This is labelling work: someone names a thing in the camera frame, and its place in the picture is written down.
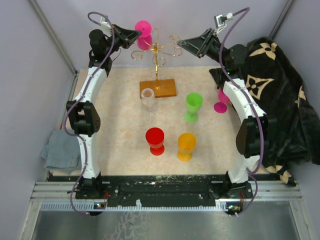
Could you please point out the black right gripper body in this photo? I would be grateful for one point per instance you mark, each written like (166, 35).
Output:
(214, 49)

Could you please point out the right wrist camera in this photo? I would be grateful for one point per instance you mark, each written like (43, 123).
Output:
(221, 21)

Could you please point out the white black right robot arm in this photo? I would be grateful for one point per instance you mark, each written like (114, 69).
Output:
(245, 112)

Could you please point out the magenta plastic wine glass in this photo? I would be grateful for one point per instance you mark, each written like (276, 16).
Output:
(143, 35)

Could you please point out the orange plastic wine glass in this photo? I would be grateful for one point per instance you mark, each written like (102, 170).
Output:
(186, 145)

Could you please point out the green plastic wine glass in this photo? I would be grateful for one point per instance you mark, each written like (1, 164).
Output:
(194, 103)

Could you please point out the aluminium frame rail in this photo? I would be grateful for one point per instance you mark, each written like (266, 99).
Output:
(274, 214)

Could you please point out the clear wine glass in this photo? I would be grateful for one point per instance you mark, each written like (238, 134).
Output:
(148, 100)

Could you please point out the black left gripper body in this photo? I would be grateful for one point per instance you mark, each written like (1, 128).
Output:
(118, 43)

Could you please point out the grey blue cloth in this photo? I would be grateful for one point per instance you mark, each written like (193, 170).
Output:
(62, 153)

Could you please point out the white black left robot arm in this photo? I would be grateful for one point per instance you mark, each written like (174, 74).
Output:
(81, 112)

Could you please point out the gold wire wine glass rack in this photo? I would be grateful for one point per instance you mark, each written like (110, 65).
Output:
(162, 88)

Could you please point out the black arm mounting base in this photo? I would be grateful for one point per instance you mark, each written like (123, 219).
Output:
(155, 193)

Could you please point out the black floral blanket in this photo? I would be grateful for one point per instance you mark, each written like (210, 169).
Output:
(288, 132)

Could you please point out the red plastic wine glass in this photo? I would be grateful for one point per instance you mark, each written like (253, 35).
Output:
(155, 138)

